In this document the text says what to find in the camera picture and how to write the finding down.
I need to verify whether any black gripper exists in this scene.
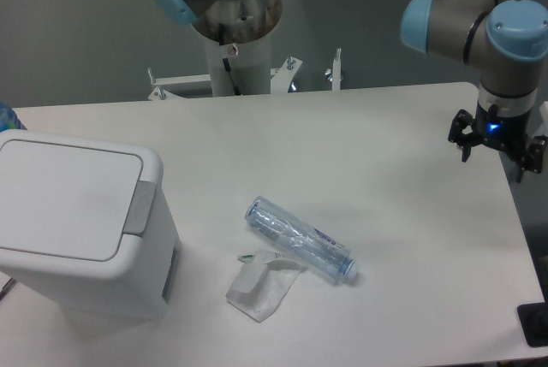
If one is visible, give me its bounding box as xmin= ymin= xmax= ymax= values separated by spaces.
xmin=448 ymin=95 xmax=547 ymax=183

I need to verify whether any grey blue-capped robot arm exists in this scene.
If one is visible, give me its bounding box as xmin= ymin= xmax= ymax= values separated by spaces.
xmin=400 ymin=0 xmax=547 ymax=182

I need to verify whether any white plastic trash can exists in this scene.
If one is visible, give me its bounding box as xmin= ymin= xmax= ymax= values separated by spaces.
xmin=1 ymin=130 xmax=182 ymax=319

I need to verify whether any black clamp at table edge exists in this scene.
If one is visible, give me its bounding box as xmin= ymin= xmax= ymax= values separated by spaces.
xmin=517 ymin=302 xmax=547 ymax=348

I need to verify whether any clear crushed plastic bottle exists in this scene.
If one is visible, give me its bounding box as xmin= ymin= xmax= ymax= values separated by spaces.
xmin=244 ymin=197 xmax=360 ymax=285

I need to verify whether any white torn paper wrapper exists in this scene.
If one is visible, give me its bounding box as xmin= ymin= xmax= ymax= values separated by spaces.
xmin=225 ymin=250 xmax=307 ymax=323

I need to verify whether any blue patterned object at edge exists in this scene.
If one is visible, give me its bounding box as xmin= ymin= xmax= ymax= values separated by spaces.
xmin=0 ymin=102 xmax=27 ymax=132

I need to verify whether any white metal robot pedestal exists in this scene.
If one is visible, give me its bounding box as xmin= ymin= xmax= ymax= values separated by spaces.
xmin=146 ymin=0 xmax=346 ymax=102

